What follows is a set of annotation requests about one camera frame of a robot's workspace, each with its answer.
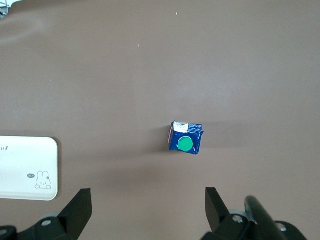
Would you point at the brown table mat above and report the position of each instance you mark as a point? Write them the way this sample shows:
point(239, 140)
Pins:
point(150, 75)

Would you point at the metal table clamp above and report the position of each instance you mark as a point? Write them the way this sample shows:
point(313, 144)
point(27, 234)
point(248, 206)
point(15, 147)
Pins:
point(2, 12)

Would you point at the blue milk carton green cap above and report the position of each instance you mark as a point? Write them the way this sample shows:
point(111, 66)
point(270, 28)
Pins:
point(186, 140)

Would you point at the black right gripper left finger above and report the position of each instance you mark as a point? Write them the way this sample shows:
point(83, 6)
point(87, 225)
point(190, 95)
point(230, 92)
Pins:
point(70, 215)

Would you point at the cream plastic rabbit tray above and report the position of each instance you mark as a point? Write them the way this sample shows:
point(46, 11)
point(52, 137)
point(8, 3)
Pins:
point(22, 165)

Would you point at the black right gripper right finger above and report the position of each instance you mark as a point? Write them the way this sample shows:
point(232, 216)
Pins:
point(220, 220)

